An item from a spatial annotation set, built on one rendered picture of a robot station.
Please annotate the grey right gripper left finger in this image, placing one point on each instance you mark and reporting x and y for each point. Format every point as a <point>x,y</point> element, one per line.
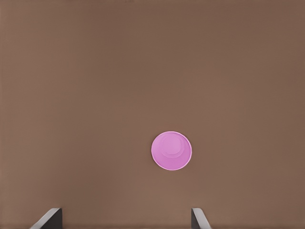
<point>51,219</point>

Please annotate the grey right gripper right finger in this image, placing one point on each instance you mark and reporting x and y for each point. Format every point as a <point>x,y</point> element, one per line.
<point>199,219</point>

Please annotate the pink bowl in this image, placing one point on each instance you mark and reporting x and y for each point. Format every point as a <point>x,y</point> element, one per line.
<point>171,150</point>

